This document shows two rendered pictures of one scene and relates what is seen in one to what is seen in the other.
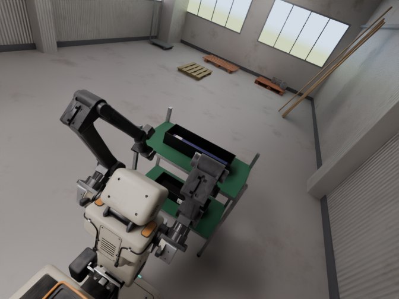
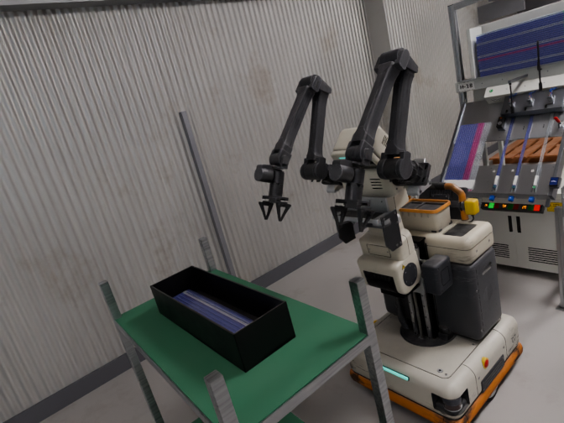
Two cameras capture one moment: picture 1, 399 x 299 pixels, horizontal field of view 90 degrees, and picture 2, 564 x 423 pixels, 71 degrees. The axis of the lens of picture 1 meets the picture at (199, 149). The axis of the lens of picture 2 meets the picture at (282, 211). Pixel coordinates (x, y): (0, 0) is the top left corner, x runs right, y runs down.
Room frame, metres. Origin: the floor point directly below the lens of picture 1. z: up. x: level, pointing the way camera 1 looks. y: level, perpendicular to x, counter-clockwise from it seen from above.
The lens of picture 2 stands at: (1.94, 0.98, 1.56)
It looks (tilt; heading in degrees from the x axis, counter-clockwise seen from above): 15 degrees down; 222
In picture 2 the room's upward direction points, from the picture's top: 14 degrees counter-clockwise
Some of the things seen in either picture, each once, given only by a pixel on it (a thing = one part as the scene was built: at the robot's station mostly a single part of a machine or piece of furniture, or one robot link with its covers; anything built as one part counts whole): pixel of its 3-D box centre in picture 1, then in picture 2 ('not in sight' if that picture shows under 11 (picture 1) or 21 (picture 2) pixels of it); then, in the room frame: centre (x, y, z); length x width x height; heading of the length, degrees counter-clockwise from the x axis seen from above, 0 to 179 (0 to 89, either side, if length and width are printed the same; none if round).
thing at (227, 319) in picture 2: (198, 151); (216, 315); (1.29, 0.00, 0.98); 0.51 x 0.07 x 0.03; 78
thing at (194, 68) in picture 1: (195, 70); not in sight; (6.15, 0.97, 0.05); 1.12 x 0.76 x 0.10; 170
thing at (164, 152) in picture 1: (185, 184); (252, 422); (1.29, 0.00, 0.55); 0.91 x 0.46 x 1.10; 77
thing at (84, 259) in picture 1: (108, 263); (408, 277); (0.42, 0.24, 0.68); 0.28 x 0.27 x 0.25; 78
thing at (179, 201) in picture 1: (181, 194); not in sight; (1.29, 0.00, 0.41); 0.57 x 0.17 x 0.11; 77
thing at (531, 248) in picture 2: not in sight; (522, 180); (-1.06, 0.47, 0.66); 1.01 x 0.73 x 1.31; 167
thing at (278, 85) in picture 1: (271, 83); not in sight; (7.60, -1.55, 0.15); 1.09 x 0.76 x 0.31; 78
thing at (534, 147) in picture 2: not in sight; (537, 148); (-4.57, 0.09, 0.06); 1.29 x 0.86 x 0.11; 168
